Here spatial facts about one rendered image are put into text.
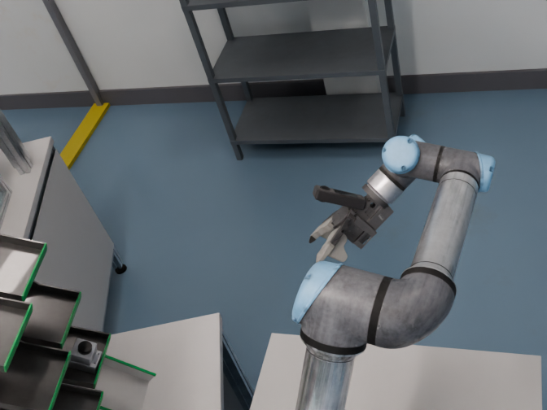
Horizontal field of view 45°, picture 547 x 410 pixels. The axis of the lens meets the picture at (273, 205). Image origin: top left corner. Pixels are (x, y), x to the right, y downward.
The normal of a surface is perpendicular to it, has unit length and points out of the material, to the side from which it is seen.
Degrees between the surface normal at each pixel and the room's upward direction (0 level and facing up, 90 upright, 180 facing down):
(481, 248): 0
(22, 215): 0
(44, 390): 25
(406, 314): 41
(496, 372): 0
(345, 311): 48
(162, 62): 90
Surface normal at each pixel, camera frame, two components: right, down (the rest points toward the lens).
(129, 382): 0.52, -0.55
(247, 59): -0.23, -0.69
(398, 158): -0.31, -0.06
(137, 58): -0.24, 0.72
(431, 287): 0.22, -0.60
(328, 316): -0.36, 0.18
